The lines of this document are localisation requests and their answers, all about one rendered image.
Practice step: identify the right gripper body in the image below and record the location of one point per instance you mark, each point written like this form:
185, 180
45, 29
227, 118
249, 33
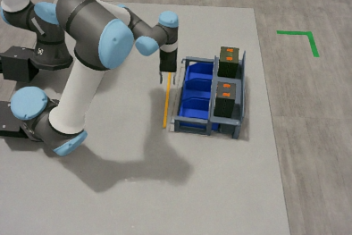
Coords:
168, 57

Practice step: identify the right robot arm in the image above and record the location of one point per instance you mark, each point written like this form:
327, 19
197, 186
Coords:
104, 35

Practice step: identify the blue-grey rack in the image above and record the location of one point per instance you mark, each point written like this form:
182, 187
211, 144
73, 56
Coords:
226, 125

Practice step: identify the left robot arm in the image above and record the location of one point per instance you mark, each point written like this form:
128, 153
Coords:
50, 48

